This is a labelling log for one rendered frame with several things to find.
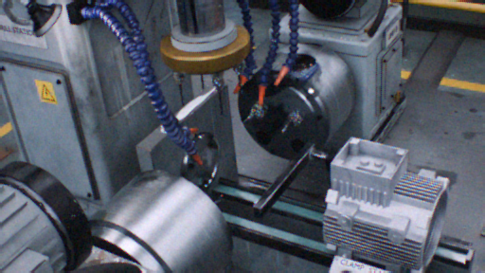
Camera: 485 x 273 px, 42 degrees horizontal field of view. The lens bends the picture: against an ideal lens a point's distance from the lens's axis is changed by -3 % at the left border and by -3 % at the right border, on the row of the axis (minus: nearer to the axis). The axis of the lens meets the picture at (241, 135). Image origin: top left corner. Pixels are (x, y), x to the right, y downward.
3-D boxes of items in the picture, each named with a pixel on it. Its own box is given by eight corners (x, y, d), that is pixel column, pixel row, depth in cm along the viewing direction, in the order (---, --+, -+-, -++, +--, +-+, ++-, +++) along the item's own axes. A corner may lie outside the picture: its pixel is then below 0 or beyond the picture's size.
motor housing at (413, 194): (321, 265, 129) (320, 191, 119) (358, 210, 142) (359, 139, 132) (416, 295, 119) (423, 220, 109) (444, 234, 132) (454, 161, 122)
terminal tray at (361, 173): (330, 194, 123) (329, 164, 120) (351, 165, 131) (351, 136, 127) (388, 210, 118) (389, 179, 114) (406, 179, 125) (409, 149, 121)
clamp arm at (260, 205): (305, 152, 149) (250, 216, 131) (304, 141, 148) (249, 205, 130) (318, 154, 148) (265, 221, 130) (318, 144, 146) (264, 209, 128)
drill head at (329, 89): (224, 166, 162) (212, 79, 149) (296, 92, 191) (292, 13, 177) (314, 191, 150) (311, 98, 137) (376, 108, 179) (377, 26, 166)
